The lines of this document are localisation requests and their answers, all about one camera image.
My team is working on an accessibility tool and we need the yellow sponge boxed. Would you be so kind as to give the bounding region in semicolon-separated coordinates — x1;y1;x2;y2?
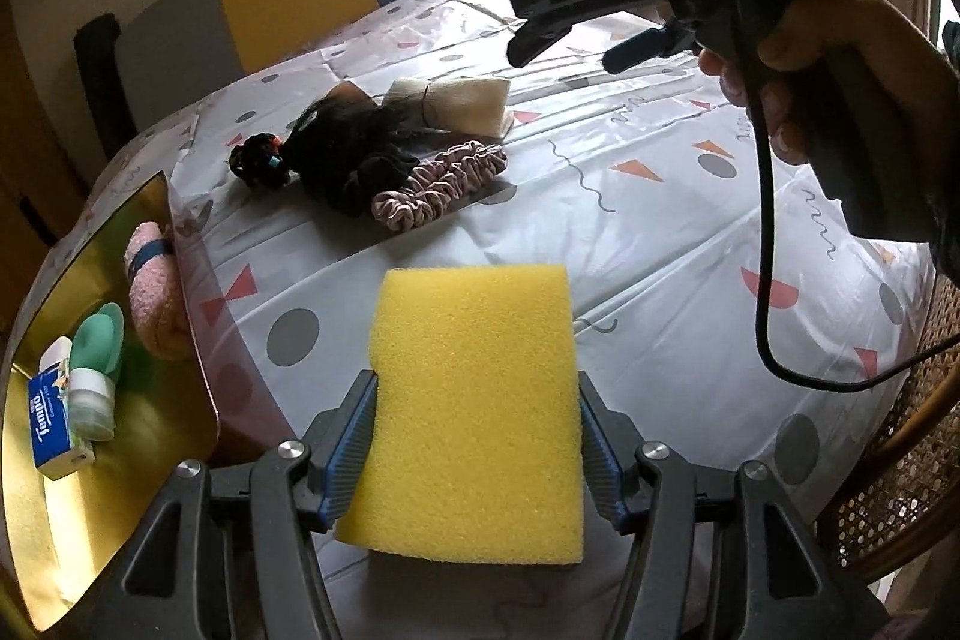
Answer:
334;263;586;567

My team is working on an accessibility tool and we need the rattan chair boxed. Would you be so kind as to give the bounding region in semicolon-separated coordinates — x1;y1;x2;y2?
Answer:
814;272;960;588

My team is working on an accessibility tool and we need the black scrunchie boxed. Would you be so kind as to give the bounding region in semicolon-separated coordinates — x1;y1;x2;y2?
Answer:
326;149;421;217

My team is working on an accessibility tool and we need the wooden wardrobe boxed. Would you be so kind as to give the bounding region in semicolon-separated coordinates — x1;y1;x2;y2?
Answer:
0;0;83;251

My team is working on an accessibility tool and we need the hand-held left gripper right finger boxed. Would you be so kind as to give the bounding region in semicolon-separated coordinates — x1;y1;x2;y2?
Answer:
577;370;890;640

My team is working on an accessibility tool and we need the bundle of black hair ties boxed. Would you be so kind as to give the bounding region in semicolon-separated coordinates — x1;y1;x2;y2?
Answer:
229;131;290;191

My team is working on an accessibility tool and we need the pink satin scrunchie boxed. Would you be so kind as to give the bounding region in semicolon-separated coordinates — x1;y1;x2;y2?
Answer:
371;139;509;234

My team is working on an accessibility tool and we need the pink fuzzy sock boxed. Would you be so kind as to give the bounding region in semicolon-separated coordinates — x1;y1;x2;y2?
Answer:
122;220;194;360

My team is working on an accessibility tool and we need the blue tissue packet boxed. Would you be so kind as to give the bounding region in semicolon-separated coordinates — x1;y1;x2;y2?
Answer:
26;364;97;480

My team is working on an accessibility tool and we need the person's right hand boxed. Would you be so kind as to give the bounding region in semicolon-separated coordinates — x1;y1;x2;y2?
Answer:
697;0;960;221

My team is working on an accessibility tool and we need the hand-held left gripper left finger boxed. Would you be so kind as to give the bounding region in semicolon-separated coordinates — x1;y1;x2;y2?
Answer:
94;370;380;640

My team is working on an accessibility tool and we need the beige cloth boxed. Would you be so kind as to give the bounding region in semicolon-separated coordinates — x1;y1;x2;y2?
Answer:
386;76;515;137

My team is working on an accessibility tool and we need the white patterned bedsheet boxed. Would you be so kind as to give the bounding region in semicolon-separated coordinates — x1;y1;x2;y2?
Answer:
75;0;938;640

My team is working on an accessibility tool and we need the maroon box with gold lining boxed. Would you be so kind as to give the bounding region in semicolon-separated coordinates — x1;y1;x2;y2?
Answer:
0;171;222;633

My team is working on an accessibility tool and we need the green silicone travel bottle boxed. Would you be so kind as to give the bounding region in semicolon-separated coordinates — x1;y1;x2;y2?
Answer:
67;302;127;442

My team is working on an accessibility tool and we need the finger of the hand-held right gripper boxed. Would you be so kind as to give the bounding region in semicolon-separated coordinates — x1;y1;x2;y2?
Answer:
602;25;695;74
508;14;597;69

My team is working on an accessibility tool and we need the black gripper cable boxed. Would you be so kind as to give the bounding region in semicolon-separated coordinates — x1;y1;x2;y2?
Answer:
731;29;938;393

